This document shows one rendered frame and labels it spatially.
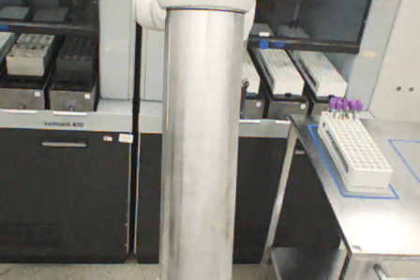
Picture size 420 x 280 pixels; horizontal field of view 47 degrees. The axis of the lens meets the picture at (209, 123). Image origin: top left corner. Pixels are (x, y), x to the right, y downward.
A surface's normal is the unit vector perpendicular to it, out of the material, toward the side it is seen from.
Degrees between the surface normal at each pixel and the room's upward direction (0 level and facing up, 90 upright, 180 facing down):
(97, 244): 90
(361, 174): 90
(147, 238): 90
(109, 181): 90
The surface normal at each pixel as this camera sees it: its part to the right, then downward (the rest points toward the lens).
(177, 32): -0.65, 0.08
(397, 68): 0.10, 0.50
